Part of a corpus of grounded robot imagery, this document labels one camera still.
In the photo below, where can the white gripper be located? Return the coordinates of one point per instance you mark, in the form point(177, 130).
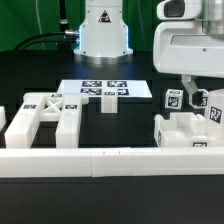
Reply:
point(181, 47)

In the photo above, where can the white chair seat part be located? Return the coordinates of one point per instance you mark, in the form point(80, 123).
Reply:
point(186, 129)

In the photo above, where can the white front fence bar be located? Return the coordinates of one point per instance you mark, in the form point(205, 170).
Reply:
point(110, 162)

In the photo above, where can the white side block left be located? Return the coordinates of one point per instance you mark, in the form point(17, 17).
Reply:
point(2, 117)

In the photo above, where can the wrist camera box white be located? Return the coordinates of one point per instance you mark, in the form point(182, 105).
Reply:
point(179, 9)

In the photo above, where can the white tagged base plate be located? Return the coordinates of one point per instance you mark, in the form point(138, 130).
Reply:
point(108, 91)

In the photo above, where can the white chair back frame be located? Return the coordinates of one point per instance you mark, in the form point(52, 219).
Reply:
point(64, 109)

